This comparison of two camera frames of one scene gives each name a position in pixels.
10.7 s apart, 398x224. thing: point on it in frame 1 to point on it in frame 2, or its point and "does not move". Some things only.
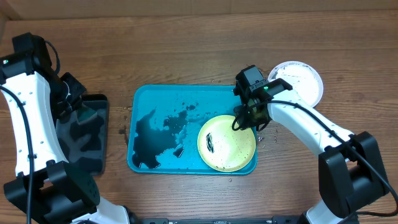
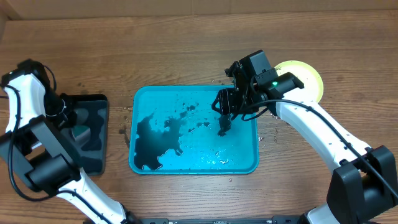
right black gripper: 244,118 to 228,104
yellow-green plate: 223,148 to 313,86
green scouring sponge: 84,113 to 81,134
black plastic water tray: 84,133 does not move
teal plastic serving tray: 163,124 does not move
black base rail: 286,220 does not move
